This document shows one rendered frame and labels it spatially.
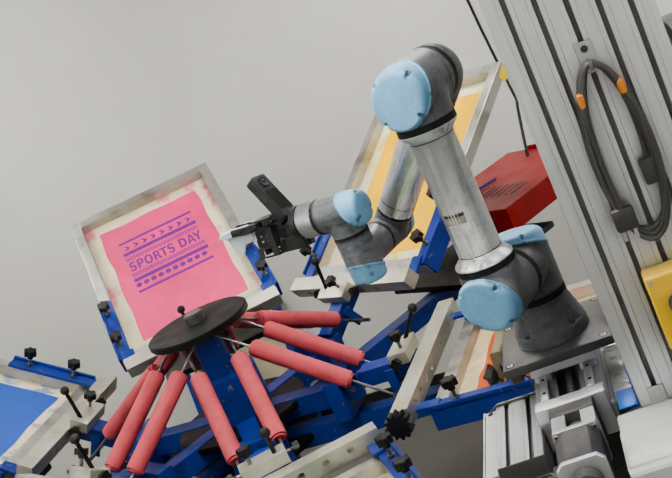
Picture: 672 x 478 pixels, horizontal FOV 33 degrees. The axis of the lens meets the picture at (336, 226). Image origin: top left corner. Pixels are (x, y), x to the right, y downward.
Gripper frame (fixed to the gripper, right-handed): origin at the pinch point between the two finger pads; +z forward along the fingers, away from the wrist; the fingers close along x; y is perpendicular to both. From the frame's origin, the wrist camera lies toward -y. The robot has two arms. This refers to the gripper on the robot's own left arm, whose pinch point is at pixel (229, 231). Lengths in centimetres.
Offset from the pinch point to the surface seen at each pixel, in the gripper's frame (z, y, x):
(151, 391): 78, 42, 33
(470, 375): -1, 63, 69
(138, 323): 140, 35, 94
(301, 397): 48, 59, 58
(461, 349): 4, 59, 78
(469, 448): 98, 141, 205
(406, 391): 4, 58, 47
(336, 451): 13, 62, 23
